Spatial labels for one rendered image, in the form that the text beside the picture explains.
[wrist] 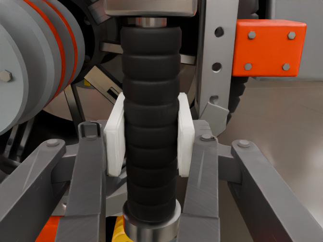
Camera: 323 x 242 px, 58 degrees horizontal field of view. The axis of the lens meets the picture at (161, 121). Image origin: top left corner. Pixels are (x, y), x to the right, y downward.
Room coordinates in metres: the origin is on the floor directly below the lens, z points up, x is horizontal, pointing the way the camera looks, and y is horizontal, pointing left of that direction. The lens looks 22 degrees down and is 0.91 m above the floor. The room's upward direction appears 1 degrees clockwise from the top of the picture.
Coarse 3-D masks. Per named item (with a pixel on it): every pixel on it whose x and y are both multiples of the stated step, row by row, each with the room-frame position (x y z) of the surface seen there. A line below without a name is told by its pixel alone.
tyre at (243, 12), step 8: (240, 0) 0.47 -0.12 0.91; (248, 0) 0.47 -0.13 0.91; (256, 0) 0.47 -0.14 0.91; (240, 8) 0.47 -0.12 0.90; (248, 8) 0.47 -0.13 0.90; (256, 8) 0.47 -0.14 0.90; (240, 16) 0.47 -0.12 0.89; (248, 16) 0.47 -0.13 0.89; (256, 16) 0.47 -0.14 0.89; (232, 80) 0.47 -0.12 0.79; (240, 80) 0.47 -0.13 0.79; (232, 88) 0.47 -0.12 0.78; (240, 88) 0.47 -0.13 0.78; (232, 96) 0.47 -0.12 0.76; (192, 104) 0.47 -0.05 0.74; (232, 104) 0.47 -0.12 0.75; (232, 112) 0.47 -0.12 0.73; (0, 168) 0.47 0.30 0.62; (8, 168) 0.47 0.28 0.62; (176, 176) 0.48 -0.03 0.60
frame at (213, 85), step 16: (208, 0) 0.38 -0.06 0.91; (224, 0) 0.38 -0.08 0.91; (208, 16) 0.38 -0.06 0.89; (224, 16) 0.38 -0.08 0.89; (208, 32) 0.38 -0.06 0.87; (224, 32) 0.39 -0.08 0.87; (208, 48) 0.38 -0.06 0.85; (224, 48) 0.38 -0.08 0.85; (208, 64) 0.38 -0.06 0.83; (224, 64) 0.38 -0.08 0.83; (208, 80) 0.38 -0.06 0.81; (224, 80) 0.38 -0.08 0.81; (208, 96) 0.38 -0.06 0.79; (224, 96) 0.38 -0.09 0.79; (192, 112) 0.42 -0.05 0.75; (208, 112) 0.38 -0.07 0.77; (224, 112) 0.38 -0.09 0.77; (224, 128) 0.38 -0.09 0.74; (0, 176) 0.43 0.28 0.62; (112, 192) 0.39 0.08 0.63; (64, 208) 0.38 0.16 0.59; (112, 208) 0.38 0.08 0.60
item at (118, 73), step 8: (112, 24) 0.70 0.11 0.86; (120, 24) 0.74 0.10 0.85; (112, 32) 0.70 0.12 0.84; (112, 40) 0.70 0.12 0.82; (120, 40) 0.75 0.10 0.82; (88, 56) 0.70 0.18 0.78; (104, 56) 0.75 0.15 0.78; (112, 56) 0.75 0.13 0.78; (120, 56) 0.75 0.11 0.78; (104, 64) 0.75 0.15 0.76; (112, 64) 0.75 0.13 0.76; (120, 64) 0.75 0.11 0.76; (112, 72) 0.75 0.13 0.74; (120, 72) 0.75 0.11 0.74; (120, 80) 0.75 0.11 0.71; (88, 88) 0.75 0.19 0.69
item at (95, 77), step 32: (64, 0) 0.53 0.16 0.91; (96, 0) 0.49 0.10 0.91; (96, 32) 0.49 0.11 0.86; (192, 32) 0.59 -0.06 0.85; (96, 64) 0.49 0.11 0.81; (192, 64) 0.49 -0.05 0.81; (192, 96) 0.47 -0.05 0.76; (32, 128) 0.49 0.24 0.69; (64, 128) 0.64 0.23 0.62; (0, 160) 0.47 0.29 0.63
